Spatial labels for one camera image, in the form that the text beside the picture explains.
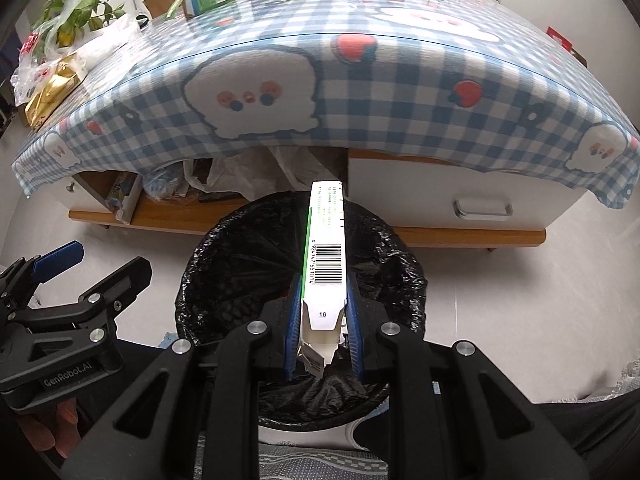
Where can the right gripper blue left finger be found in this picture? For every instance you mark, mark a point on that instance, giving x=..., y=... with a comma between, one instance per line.
x=292, y=326

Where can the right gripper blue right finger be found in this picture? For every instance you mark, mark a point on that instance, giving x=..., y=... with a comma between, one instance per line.
x=355, y=342

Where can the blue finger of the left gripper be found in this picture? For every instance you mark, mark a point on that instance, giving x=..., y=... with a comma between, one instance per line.
x=56, y=262

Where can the white green carton box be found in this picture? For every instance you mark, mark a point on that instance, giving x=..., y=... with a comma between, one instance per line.
x=324, y=295

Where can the black lined trash bin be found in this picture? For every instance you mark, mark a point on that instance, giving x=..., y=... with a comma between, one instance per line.
x=250, y=258

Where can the gold snack bag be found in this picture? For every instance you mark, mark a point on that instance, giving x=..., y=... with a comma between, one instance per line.
x=58, y=82

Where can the white plastic bag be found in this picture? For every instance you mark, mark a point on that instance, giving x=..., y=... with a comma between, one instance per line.
x=40, y=54

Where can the blue checked tablecloth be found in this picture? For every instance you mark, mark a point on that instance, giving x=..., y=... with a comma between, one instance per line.
x=464, y=81

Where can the large leafy plant left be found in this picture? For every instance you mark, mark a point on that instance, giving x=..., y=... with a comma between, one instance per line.
x=62, y=23

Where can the person's black trouser leg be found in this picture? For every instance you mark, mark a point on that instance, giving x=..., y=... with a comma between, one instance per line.
x=605, y=434

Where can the colourful boxes on floor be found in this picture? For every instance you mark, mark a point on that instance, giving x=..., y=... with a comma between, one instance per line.
x=566, y=44

